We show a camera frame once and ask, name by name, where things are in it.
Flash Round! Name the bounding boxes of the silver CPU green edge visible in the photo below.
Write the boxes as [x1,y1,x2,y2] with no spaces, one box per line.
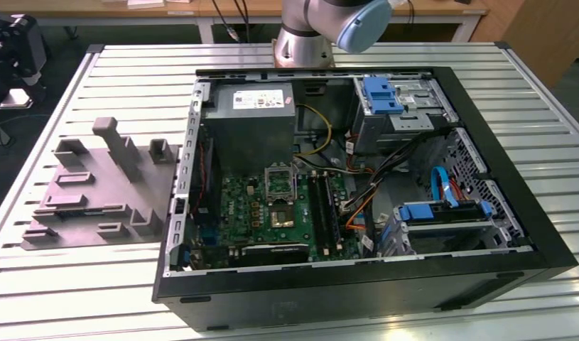
[0,87,35,110]

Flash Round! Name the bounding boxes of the CPU socket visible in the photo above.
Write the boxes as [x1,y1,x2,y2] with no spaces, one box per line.
[267,204,299,229]

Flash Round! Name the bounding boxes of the white box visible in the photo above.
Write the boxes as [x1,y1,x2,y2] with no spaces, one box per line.
[126,0,169,11]

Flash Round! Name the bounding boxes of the grey parts rack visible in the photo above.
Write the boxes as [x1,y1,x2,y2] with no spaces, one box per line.
[22,117,182,251]

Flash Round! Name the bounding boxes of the dark RAM stick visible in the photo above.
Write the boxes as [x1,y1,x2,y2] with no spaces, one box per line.
[51,208,107,219]

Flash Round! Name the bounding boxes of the grey power supply unit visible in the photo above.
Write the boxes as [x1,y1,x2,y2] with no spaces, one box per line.
[202,84,299,171]

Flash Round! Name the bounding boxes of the black case fan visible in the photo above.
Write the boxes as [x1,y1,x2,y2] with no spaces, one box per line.
[194,126,225,228]

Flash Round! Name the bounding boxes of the green motherboard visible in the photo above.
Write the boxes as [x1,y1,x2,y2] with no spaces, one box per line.
[185,161,366,270]

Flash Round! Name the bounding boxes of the black graphics card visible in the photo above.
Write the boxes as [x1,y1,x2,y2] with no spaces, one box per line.
[238,242,313,266]

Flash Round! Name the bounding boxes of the black RAM slot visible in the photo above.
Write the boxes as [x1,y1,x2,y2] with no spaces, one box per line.
[306,171,334,256]
[319,170,346,250]

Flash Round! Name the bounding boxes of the metal drive cage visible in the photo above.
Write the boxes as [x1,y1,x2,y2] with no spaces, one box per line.
[353,75,461,156]

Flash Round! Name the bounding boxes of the black PC case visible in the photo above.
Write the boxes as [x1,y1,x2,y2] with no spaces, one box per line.
[151,65,579,333]

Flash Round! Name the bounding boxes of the hard disk in blue carrier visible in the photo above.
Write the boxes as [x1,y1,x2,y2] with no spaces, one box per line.
[397,200,494,225]

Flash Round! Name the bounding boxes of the metal disk bay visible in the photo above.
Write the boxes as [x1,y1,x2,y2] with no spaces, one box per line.
[377,212,536,257]

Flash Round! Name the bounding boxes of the wooden cabinet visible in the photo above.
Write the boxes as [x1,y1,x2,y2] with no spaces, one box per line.
[472,0,579,90]

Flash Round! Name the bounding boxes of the pale blue floor cable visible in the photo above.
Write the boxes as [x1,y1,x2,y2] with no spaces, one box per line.
[0,112,51,126]

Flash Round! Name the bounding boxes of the black cable with silver plug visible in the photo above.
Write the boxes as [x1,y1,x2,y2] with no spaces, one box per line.
[211,0,251,43]

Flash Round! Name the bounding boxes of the red black fan wire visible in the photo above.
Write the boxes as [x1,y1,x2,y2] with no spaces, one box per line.
[190,141,213,216]

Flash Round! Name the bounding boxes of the yellow wire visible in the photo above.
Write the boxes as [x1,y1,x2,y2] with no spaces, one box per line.
[293,102,333,156]

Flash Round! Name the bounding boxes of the blue plastic drive bracket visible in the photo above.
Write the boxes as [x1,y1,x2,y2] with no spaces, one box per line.
[363,76,408,116]

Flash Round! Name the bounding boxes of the orange wires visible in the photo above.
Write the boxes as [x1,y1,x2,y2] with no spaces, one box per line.
[345,208,369,234]

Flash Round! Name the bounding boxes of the black cable bundle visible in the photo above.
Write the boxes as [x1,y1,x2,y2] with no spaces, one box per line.
[342,129,454,214]

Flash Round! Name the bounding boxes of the wooden desk white frame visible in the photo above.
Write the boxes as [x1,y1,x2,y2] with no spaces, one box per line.
[0,0,490,44]

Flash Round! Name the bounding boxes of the blue flat wire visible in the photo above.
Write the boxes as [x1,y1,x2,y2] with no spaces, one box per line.
[430,166,461,210]

